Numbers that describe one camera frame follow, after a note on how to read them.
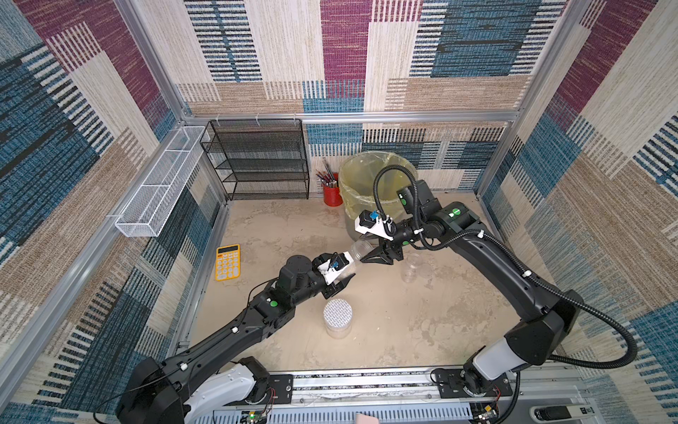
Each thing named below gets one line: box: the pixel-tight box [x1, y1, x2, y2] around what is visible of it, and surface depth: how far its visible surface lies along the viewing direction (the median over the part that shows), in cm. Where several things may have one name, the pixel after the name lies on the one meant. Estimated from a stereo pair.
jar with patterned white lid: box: [323, 298, 354, 341], surface depth 77 cm
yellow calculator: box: [215, 243, 242, 282], surface depth 101 cm
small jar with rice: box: [400, 252, 422, 284], surface depth 96 cm
